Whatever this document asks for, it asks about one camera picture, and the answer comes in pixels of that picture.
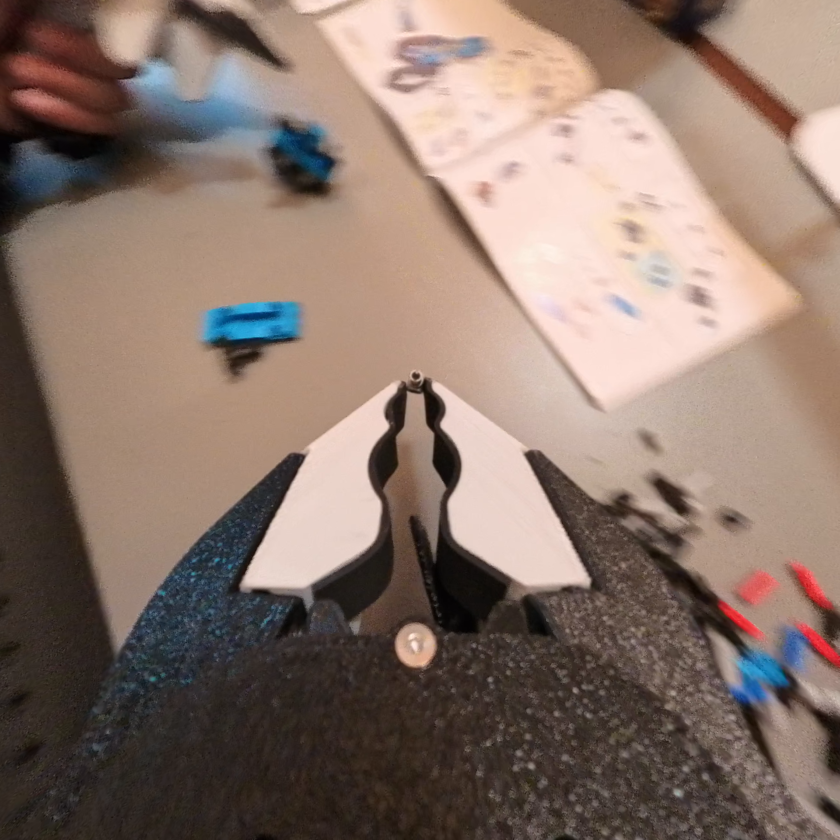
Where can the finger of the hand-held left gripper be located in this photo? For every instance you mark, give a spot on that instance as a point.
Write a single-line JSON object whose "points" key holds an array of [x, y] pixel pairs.
{"points": [[141, 26], [197, 98]]}

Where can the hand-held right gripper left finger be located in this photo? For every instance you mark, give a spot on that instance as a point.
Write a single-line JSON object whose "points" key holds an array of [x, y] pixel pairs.
{"points": [[321, 512]]}

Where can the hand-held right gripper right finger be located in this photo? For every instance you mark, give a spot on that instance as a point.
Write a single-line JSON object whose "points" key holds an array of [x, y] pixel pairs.
{"points": [[518, 518]]}

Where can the black brick assembly blue wheels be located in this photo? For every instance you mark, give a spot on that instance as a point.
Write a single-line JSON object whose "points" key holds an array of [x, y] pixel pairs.
{"points": [[302, 154]]}

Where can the small grey pin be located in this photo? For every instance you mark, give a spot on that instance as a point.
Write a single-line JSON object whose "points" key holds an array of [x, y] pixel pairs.
{"points": [[416, 380]]}

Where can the blue beam brick assembly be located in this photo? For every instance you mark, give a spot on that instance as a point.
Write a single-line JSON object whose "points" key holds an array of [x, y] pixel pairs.
{"points": [[253, 321]]}

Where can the person's left hand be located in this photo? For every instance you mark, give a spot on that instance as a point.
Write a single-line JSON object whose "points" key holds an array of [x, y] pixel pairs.
{"points": [[59, 85]]}

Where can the pile of small brick parts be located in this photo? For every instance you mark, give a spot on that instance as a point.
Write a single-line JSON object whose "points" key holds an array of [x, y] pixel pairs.
{"points": [[758, 584]]}

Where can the dark dimpled seat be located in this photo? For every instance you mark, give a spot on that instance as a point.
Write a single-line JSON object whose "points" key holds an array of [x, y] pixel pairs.
{"points": [[39, 525]]}

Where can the open instruction booklet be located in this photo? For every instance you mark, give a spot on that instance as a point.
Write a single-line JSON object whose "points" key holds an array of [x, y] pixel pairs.
{"points": [[558, 229]]}

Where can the white stand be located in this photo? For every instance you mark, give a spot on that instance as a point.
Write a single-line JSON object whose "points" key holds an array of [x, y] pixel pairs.
{"points": [[820, 151]]}

